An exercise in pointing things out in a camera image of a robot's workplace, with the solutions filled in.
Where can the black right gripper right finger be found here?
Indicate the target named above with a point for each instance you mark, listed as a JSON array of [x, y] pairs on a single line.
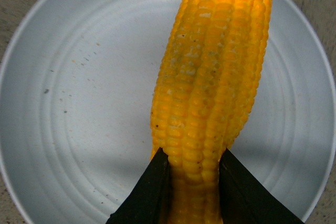
[[243, 199]]

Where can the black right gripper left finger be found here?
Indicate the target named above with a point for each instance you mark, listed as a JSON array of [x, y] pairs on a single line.
[[149, 200]]

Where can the yellow corn cob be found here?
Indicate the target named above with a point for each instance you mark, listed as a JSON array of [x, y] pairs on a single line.
[[204, 93]]

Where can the light blue plate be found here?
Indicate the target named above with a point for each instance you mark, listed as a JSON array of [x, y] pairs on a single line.
[[76, 91]]

